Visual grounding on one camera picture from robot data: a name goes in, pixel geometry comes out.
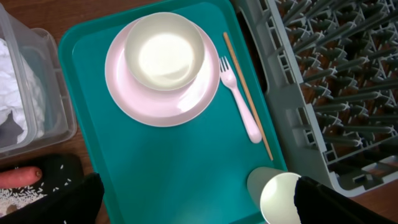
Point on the orange carrot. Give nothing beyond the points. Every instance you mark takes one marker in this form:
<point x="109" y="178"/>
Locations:
<point x="20" y="177"/>

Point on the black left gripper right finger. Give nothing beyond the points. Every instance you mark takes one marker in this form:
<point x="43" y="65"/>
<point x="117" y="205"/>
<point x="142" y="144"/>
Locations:
<point x="316" y="203"/>

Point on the pink plate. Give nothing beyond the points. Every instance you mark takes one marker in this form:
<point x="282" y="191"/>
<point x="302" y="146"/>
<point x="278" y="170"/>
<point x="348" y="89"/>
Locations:
<point x="160" y="108"/>

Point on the white napkin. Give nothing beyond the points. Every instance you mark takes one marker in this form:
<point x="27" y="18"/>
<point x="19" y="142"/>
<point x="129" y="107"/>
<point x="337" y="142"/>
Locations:
<point x="13" y="119"/>

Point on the white bowl on plate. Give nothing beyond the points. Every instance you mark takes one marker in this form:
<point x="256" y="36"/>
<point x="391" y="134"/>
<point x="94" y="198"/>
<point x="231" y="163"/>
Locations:
<point x="164" y="51"/>

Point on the clear plastic bin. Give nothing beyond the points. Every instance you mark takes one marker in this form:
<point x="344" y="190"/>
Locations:
<point x="40" y="50"/>

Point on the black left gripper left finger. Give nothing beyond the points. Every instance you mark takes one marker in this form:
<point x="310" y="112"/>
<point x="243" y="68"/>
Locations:
<point x="78" y="203"/>

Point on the grey dishwasher rack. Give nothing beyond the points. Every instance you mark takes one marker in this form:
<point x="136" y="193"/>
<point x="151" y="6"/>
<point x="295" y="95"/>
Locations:
<point x="330" y="69"/>

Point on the pink plastic fork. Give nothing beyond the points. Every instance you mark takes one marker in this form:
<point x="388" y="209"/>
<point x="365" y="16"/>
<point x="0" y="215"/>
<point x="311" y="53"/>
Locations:
<point x="228" y="79"/>

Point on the white paper cup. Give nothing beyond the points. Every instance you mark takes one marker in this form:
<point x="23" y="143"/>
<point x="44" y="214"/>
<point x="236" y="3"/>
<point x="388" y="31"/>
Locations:
<point x="272" y="191"/>

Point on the black tray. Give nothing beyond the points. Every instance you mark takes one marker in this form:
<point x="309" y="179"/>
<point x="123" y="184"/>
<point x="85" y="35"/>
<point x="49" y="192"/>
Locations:
<point x="58" y="171"/>

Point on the spilled rice pile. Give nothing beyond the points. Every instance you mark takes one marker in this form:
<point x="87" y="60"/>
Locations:
<point x="22" y="186"/>

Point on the wooden chopstick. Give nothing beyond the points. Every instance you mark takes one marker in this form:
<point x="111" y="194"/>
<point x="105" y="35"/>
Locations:
<point x="243" y="87"/>

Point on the teal plastic tray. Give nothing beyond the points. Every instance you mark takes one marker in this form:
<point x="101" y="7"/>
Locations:
<point x="192" y="173"/>

